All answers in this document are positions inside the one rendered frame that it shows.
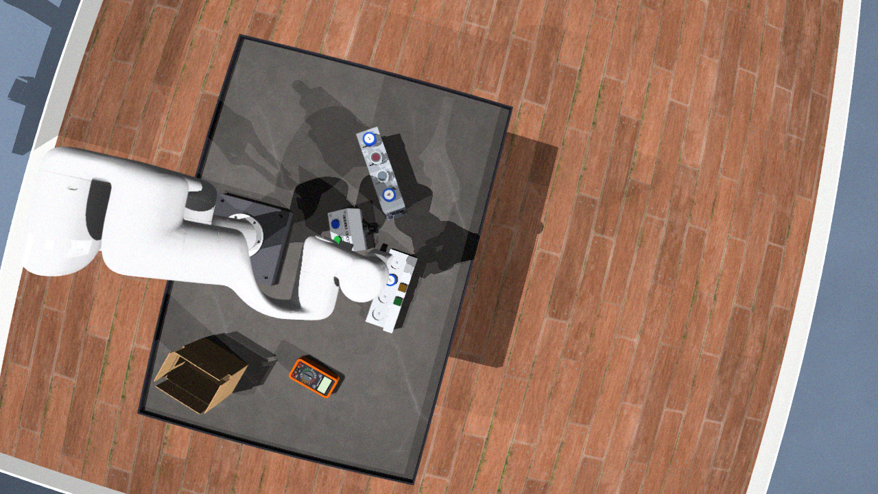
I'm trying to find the orange digital multimeter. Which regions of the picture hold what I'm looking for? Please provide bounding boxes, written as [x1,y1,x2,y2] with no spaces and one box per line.
[289,356,340,398]

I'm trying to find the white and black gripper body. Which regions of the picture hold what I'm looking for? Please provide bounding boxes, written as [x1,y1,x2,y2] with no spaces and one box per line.
[366,249,394,271]

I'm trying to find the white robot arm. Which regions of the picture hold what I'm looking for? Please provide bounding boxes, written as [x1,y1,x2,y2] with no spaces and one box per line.
[18,147,389,320]

